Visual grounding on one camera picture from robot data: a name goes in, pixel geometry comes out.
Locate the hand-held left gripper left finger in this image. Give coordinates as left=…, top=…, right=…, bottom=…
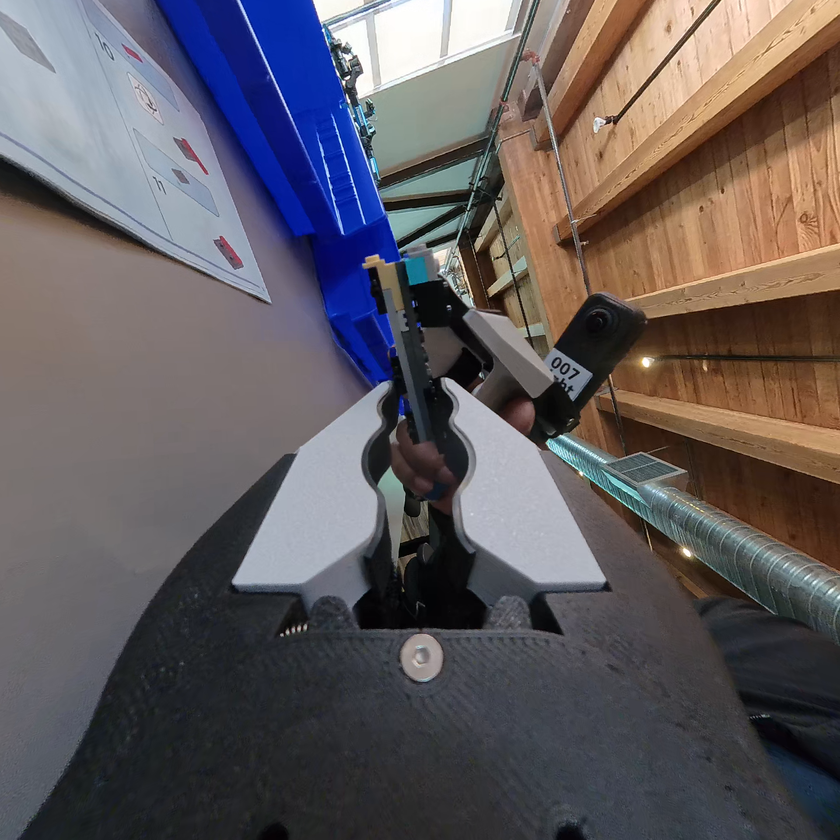
left=231, top=379, right=403, bottom=629

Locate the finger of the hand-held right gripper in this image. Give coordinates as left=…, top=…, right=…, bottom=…
left=420, top=325, right=536, bottom=411
left=413, top=279, right=557, bottom=400

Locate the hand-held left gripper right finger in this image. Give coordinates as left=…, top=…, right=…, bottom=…
left=432, top=378, right=609, bottom=629

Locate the long grey black brick assembly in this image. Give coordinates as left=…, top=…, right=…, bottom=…
left=363, top=243, right=454, bottom=447

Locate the person's right hand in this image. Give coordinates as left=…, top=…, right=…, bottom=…
left=394, top=397, right=539, bottom=517

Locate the metal conduit pipe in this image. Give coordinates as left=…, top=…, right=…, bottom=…
left=521, top=51, right=631, bottom=454

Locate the person's black jacket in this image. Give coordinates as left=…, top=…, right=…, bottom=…
left=694, top=594, right=840, bottom=777

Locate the row of robot arms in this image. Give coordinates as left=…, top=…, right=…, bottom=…
left=327, top=38, right=383, bottom=188

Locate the person's blue hoodie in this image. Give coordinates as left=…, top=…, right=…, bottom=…
left=764, top=738, right=840, bottom=840

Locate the open instruction booklet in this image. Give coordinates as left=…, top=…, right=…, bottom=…
left=0, top=0, right=272, bottom=304

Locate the duct vent grille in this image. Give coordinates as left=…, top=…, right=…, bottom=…
left=602, top=451, right=690, bottom=488

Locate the silver metal air duct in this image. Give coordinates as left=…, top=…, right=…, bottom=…
left=546, top=432, right=840, bottom=645

